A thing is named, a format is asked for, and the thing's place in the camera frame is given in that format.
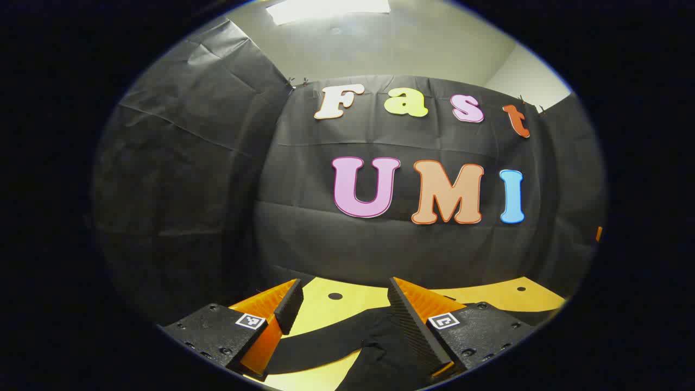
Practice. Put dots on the black buttoned garment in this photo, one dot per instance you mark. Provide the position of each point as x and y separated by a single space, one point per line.
347 339

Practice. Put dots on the black backdrop cloth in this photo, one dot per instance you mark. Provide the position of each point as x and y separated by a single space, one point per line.
190 190

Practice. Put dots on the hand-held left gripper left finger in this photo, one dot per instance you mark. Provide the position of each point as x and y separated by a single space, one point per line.
290 307

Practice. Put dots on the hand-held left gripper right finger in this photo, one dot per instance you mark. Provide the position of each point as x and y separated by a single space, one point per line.
412 326

